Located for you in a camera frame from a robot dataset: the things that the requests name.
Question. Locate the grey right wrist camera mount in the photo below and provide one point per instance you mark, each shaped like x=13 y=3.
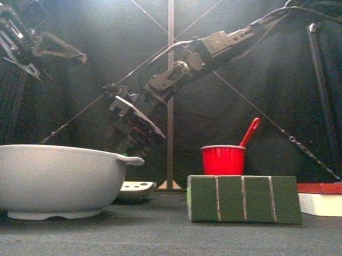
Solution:
x=128 y=108

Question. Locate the red and white nigiri block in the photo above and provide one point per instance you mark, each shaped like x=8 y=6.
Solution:
x=320 y=200

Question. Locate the dark curved frame bar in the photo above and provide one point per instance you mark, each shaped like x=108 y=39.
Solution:
x=320 y=93

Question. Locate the red plastic cup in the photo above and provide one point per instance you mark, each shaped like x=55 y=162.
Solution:
x=222 y=161

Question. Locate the red plastic spoon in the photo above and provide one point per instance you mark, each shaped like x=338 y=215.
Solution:
x=251 y=130

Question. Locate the small green toy pea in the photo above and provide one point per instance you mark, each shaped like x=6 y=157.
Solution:
x=125 y=154

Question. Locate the vertical metal frame pole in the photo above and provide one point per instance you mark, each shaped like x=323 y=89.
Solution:
x=169 y=100

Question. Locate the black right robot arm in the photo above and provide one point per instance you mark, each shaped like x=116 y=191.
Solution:
x=222 y=45

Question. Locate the small white toy with holes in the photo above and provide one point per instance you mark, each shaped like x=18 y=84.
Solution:
x=135 y=190

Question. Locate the green sushi roll block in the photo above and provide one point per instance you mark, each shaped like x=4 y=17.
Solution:
x=231 y=200

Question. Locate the grey-white plastic bowl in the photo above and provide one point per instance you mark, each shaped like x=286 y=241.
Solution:
x=57 y=180

